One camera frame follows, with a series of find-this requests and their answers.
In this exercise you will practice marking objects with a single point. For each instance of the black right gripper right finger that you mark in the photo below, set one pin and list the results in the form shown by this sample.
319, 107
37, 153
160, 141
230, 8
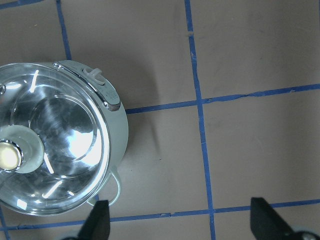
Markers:
266, 223

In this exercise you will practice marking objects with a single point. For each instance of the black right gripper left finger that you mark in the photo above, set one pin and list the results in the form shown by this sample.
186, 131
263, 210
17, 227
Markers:
98, 224

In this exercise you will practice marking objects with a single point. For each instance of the mint green electric pot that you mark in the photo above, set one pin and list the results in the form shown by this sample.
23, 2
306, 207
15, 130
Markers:
112, 113

